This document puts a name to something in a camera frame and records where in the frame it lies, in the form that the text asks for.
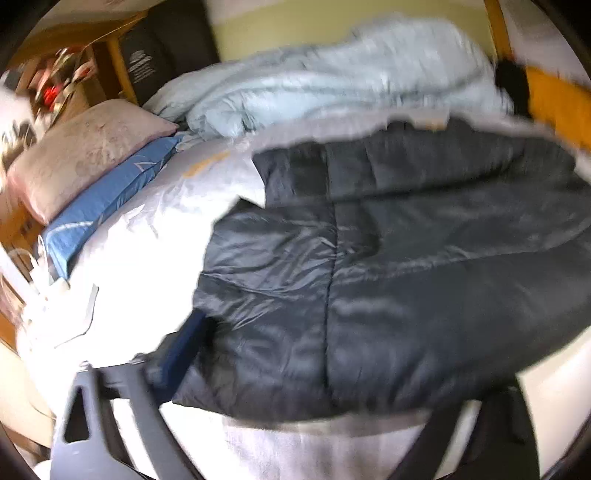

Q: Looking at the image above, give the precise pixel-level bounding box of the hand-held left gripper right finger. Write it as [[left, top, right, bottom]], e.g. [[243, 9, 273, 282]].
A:
[[390, 385, 540, 480]]

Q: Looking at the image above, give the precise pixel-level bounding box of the blue pillow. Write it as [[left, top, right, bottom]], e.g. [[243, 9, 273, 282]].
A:
[[39, 135, 183, 282]]

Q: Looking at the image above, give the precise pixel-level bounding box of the wooden bed post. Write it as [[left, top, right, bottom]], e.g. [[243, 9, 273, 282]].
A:
[[484, 0, 514, 61]]

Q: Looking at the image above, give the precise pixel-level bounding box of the white charging cable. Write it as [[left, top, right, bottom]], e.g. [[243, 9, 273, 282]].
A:
[[51, 284, 100, 347]]

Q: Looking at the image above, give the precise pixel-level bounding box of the pink pillow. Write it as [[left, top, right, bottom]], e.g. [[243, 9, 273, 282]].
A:
[[7, 99, 180, 224]]

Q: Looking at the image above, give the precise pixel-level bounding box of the black cloth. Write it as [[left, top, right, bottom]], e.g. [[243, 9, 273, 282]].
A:
[[494, 59, 532, 116]]

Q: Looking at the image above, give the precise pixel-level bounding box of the light blue duvet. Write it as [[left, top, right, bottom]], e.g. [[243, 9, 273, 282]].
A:
[[143, 17, 515, 139]]

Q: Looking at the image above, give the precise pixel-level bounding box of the yellow bed rail padding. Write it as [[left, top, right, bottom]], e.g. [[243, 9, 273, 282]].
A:
[[526, 65, 591, 155]]

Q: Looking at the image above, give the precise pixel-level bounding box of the wooden shelf with clutter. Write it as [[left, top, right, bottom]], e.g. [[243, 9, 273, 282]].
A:
[[0, 9, 148, 134]]

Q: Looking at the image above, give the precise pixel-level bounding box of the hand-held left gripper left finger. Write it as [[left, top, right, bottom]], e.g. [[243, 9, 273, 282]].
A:
[[50, 310, 214, 480]]

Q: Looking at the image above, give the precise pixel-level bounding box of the black puffer jacket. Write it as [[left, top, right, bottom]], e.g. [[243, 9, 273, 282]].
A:
[[172, 117, 591, 422]]

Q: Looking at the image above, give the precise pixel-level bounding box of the black hanging garment bag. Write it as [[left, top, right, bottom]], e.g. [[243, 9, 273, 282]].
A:
[[121, 0, 221, 106]]

